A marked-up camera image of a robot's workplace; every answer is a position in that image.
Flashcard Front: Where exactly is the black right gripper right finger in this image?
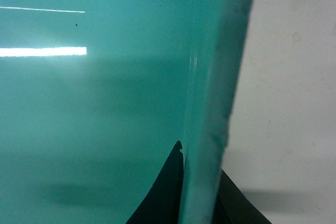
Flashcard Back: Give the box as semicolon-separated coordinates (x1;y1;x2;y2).
219;171;271;224

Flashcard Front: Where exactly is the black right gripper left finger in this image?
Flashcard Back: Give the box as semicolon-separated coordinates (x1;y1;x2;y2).
127;141;184;224

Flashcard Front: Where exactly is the teal plastic bin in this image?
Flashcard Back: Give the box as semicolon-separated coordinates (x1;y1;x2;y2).
1;0;253;223

